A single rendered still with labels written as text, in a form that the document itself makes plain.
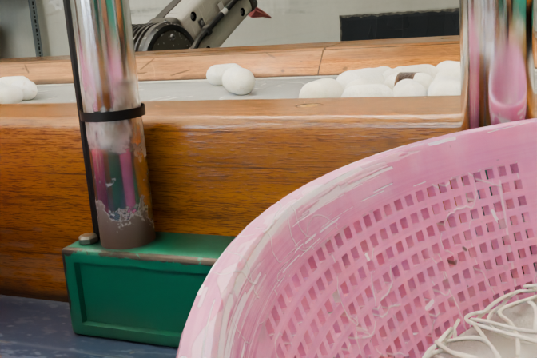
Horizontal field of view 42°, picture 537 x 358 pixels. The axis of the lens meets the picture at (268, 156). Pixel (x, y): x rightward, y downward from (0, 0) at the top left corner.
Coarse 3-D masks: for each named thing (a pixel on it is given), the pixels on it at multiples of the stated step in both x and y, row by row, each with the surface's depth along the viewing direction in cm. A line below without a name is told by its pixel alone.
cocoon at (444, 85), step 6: (438, 78) 40; (444, 78) 39; (450, 78) 39; (456, 78) 40; (432, 84) 40; (438, 84) 38; (444, 84) 38; (450, 84) 38; (456, 84) 38; (432, 90) 38; (438, 90) 38; (444, 90) 38; (450, 90) 38; (456, 90) 38
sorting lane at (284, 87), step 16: (192, 80) 69; (256, 80) 66; (272, 80) 64; (288, 80) 63; (304, 80) 62; (48, 96) 65; (64, 96) 64; (144, 96) 59; (160, 96) 59; (176, 96) 58; (192, 96) 57; (208, 96) 56; (224, 96) 55; (240, 96) 55; (256, 96) 54; (272, 96) 53; (288, 96) 53
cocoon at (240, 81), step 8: (232, 72) 55; (240, 72) 54; (248, 72) 54; (224, 80) 56; (232, 80) 54; (240, 80) 54; (248, 80) 54; (232, 88) 55; (240, 88) 54; (248, 88) 54
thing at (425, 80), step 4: (388, 76) 45; (392, 76) 44; (416, 76) 43; (420, 76) 43; (424, 76) 43; (428, 76) 43; (388, 80) 44; (392, 80) 44; (416, 80) 43; (420, 80) 43; (424, 80) 43; (428, 80) 43; (432, 80) 43; (384, 84) 45; (388, 84) 44; (392, 84) 44; (424, 84) 43; (428, 84) 43; (392, 88) 44; (424, 88) 43
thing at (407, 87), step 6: (396, 84) 42; (402, 84) 41; (408, 84) 41; (414, 84) 41; (420, 84) 41; (396, 90) 41; (402, 90) 41; (408, 90) 40; (414, 90) 40; (420, 90) 40; (396, 96) 41; (402, 96) 40
